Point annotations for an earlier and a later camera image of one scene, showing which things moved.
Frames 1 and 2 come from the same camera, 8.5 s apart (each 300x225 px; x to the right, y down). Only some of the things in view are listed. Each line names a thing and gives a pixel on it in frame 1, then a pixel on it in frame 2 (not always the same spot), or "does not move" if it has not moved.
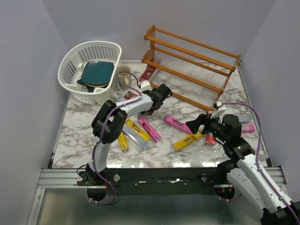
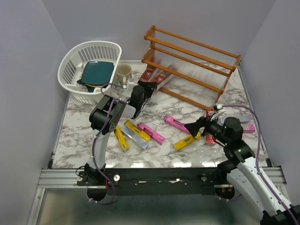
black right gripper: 201,119 does not move
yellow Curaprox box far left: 123,140 does not move
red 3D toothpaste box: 130,95 -> 161,78
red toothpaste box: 147,73 does not move
